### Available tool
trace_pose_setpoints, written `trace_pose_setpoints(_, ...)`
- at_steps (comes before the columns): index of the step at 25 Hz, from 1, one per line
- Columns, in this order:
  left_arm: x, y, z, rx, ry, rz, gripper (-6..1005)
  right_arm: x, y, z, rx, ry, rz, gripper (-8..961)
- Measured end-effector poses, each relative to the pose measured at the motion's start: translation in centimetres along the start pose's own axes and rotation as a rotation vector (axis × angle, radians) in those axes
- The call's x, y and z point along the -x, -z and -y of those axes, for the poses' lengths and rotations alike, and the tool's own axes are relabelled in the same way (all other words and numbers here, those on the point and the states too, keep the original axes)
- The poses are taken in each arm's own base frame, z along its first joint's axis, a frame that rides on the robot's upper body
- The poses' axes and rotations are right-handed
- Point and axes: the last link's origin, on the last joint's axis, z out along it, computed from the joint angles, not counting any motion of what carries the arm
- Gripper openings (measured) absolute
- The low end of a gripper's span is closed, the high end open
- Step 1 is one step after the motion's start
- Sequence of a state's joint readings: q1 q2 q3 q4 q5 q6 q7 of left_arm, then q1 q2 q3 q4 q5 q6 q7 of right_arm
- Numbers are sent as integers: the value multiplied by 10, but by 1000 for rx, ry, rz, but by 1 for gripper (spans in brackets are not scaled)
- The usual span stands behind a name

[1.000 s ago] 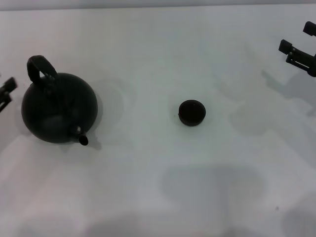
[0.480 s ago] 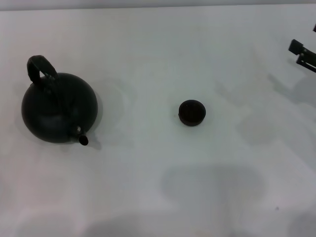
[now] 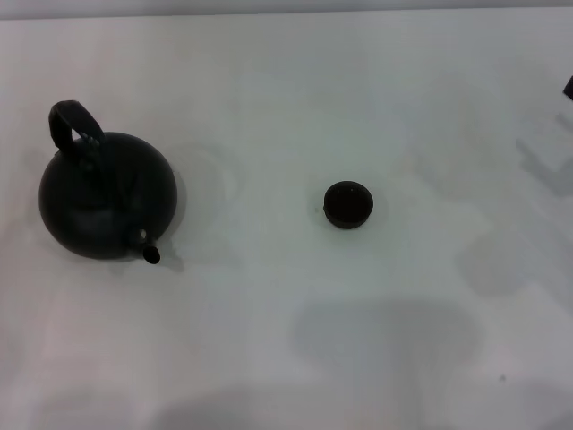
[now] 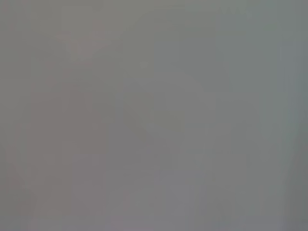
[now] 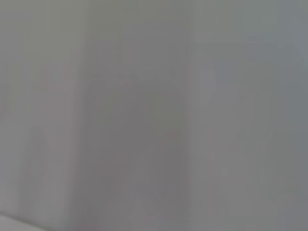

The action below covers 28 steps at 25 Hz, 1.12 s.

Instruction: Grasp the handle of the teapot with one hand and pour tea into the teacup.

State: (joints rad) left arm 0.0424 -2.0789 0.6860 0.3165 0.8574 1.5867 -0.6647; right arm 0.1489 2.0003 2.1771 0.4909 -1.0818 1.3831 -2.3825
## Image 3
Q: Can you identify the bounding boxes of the small dark brown teacup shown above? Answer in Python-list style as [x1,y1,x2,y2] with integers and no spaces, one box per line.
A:
[322,180,374,230]

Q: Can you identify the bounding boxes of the black round teapot with handle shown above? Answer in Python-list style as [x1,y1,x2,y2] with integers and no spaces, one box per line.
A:
[38,100,179,265]

